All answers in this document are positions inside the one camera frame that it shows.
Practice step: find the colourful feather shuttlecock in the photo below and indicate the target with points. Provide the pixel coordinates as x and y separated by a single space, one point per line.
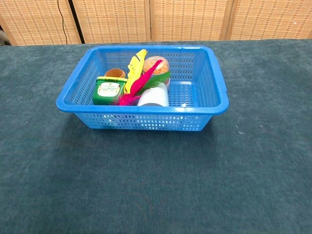
136 85

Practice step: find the clear jar with orange contents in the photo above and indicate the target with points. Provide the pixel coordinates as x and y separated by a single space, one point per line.
152 64

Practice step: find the green box with yellow lid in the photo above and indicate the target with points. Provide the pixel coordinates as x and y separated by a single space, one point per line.
107 93

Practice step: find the small painted terracotta pot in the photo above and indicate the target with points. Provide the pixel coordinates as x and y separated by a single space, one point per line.
114 73

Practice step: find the blue plastic mesh basket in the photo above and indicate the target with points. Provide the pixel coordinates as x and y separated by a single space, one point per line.
195 117

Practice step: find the teal carpet table cover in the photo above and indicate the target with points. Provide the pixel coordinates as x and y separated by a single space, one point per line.
146 182

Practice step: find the bamboo folding screen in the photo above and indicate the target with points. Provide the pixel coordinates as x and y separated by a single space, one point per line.
190 19

